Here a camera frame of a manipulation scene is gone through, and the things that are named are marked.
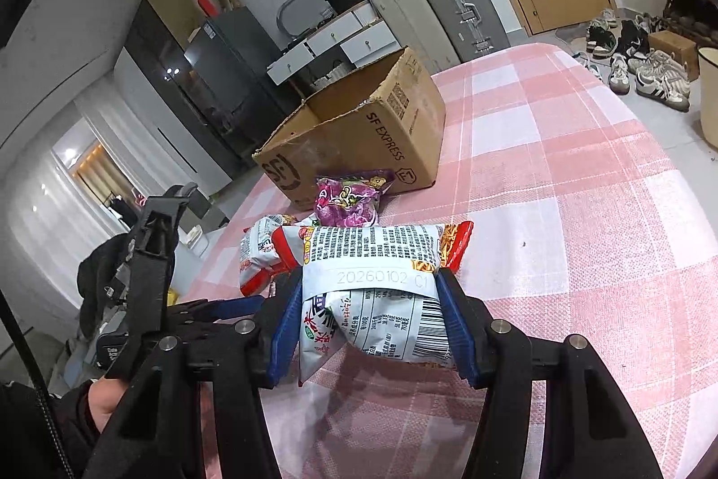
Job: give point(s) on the person's left forearm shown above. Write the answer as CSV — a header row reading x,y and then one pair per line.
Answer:
x,y
50,434

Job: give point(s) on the dark cloth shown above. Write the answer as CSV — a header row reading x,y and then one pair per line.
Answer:
x,y
98,277

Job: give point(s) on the small cardboard carton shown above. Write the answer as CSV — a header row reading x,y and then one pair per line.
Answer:
x,y
673,50

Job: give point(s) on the red paper bag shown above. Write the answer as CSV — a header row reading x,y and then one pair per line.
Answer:
x,y
206,3

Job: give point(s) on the white sheer curtain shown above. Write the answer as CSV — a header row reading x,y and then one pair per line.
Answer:
x,y
45,232

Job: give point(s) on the pink checked tablecloth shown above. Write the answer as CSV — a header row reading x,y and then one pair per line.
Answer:
x,y
561,209

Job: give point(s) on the person's left hand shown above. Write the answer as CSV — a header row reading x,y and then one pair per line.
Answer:
x,y
104,406

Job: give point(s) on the purple snack packet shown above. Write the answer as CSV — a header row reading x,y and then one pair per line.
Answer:
x,y
342,204

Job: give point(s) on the brown cardboard box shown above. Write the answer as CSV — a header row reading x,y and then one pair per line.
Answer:
x,y
359,159

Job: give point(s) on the pile of loose shoes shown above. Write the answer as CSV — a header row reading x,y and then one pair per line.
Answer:
x,y
656,75

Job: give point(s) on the white drawer cabinet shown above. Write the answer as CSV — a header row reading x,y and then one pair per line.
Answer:
x,y
370,44

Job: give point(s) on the cream suitcase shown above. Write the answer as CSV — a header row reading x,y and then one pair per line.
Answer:
x,y
406,24

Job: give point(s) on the white red noodle snack packet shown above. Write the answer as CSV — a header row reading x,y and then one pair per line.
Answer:
x,y
370,254
258,254

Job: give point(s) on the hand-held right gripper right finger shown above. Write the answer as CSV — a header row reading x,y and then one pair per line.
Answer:
x,y
457,327

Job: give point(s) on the chrome tube frame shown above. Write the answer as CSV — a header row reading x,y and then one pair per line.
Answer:
x,y
289,7

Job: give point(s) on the large flat cardboard sheet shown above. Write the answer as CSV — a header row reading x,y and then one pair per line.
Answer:
x,y
171,7

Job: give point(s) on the white desk with drawers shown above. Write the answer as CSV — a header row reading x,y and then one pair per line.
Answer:
x,y
331,35

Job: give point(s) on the silver suitcase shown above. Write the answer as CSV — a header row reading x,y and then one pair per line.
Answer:
x,y
465,13

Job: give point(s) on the grey fridge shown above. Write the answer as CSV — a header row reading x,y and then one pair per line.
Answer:
x,y
235,58

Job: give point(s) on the cream waste bin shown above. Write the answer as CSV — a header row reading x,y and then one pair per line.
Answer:
x,y
709,103

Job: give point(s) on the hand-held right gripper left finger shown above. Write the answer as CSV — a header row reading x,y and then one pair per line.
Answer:
x,y
283,333

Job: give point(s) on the grey door mat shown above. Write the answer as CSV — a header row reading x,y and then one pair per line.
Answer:
x,y
572,33

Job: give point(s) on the black glass cabinet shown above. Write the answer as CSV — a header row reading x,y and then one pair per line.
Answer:
x,y
162,80

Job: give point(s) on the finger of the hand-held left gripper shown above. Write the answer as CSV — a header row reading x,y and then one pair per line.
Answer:
x,y
235,307

